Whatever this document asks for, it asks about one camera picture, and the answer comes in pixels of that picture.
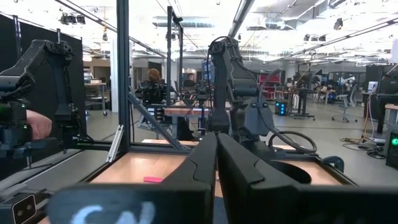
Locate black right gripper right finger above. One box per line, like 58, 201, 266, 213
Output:
217, 133, 398, 224

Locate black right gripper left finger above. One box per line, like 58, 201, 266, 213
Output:
46, 133, 218, 224

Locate computer tower blue lights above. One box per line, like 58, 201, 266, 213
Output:
274, 98, 289, 116

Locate red shelf unit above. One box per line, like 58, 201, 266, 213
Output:
257, 73, 282, 100

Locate round black plate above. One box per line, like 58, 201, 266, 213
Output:
269, 160, 312, 185

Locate black standing desk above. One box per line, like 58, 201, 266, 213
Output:
289, 88, 317, 121

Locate wooden background table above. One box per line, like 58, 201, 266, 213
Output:
163, 101, 233, 141

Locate person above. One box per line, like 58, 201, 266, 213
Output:
182, 73, 197, 88
141, 68, 167, 105

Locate white office chair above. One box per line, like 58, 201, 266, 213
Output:
331, 83, 359, 124

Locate black box green light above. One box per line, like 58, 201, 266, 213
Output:
385, 130, 398, 170

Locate black partition panel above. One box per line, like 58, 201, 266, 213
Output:
0, 14, 87, 181

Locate person's hand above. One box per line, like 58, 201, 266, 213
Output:
26, 109, 53, 140

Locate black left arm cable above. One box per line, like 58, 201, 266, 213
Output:
267, 130, 318, 155

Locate silver frame bracket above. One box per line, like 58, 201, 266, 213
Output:
106, 124, 124, 164

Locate black background frame post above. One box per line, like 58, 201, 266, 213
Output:
166, 6, 185, 106

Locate floor cable bundle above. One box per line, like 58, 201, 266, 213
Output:
340, 136, 387, 160

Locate black aluminium table frame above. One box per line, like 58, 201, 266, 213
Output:
58, 0, 346, 187

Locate table level camera box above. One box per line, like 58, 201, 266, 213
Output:
0, 192, 40, 224

